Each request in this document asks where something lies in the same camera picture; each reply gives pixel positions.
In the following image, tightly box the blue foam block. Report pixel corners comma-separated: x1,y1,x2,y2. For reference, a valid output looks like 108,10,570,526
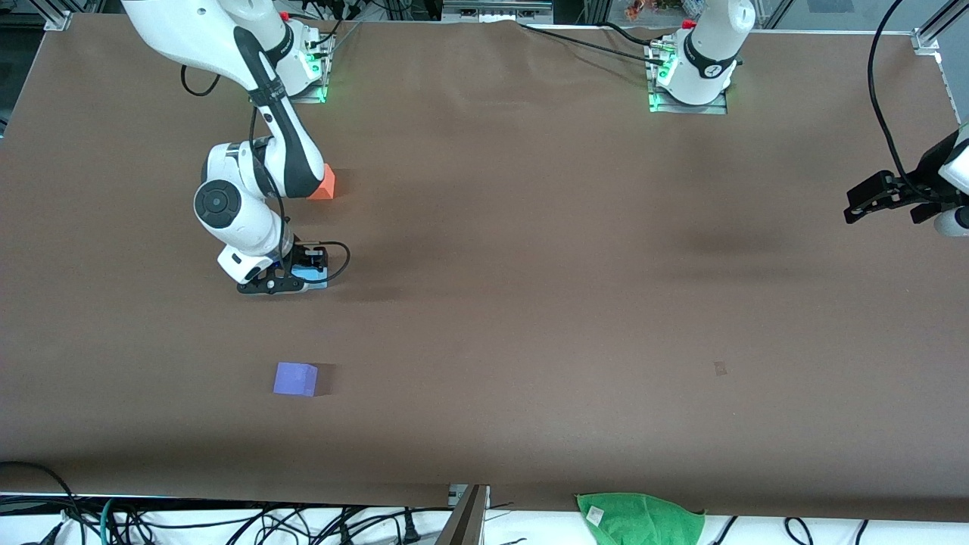
291,263,329,293

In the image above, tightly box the orange foam block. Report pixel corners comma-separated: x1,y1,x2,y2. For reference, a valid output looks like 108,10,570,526
306,164,336,201

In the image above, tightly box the purple foam block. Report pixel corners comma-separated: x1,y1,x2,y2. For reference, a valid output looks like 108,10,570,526
273,362,319,397

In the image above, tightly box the aluminium corner extrusion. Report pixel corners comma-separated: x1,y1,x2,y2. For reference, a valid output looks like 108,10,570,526
911,0,969,55

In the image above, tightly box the brown paper table cover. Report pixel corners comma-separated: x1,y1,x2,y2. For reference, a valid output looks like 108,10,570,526
0,14,969,523

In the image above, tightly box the green microfibre cloth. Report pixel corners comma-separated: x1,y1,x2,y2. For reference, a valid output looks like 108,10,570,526
575,492,706,545

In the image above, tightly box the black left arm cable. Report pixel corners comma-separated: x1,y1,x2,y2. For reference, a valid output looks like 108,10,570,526
867,0,913,182

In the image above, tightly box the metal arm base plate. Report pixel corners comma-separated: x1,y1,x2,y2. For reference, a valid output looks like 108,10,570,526
646,42,729,115
288,34,335,104

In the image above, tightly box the short black table cable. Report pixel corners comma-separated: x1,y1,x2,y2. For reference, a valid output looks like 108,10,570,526
597,21,661,46

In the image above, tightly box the large black cable loop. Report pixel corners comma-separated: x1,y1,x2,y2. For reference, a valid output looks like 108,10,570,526
0,461,86,545

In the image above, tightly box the aluminium profile post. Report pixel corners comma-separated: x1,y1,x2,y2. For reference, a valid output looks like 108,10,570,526
435,484,491,545

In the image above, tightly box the aluminium corner bracket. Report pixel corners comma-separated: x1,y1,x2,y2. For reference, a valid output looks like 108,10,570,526
30,0,73,32

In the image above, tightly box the long black table cable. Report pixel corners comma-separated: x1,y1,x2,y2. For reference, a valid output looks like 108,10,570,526
517,22,667,69

